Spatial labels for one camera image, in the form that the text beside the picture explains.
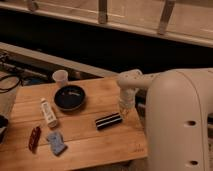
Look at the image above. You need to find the dark blue bowl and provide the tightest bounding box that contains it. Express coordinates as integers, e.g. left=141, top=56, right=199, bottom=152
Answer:
left=54, top=85, right=86, bottom=111

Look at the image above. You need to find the black object at left edge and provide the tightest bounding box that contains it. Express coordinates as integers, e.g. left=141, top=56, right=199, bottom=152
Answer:
left=0, top=115, right=9, bottom=143

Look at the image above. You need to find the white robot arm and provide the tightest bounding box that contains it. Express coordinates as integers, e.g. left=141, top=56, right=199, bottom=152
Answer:
left=117, top=68, right=213, bottom=171

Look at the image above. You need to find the white plastic cup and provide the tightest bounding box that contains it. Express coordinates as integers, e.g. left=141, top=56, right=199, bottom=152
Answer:
left=52, top=70, right=68, bottom=87

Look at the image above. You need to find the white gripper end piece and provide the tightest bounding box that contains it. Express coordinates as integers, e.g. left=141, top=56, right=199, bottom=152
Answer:
left=119, top=88, right=137, bottom=117

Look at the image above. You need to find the black white striped eraser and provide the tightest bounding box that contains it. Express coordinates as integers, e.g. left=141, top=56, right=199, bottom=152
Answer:
left=95, top=113, right=122, bottom=130

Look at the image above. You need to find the white tube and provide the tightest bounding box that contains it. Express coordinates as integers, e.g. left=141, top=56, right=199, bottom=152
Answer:
left=41, top=98, right=58, bottom=128

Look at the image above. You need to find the black cable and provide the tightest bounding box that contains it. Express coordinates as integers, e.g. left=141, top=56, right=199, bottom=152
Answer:
left=0, top=74, right=23, bottom=94

